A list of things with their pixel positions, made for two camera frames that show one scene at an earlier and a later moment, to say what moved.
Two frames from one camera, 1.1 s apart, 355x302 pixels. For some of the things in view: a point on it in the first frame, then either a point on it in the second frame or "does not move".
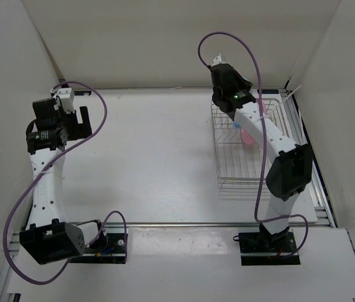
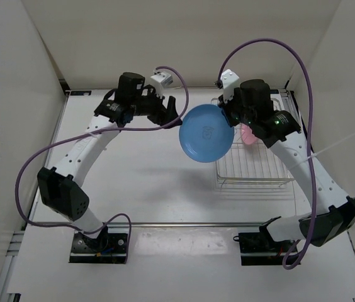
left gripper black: [81, 129] → [162, 115]
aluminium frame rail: [170, 224] does not move
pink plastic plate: [245, 136] does not move
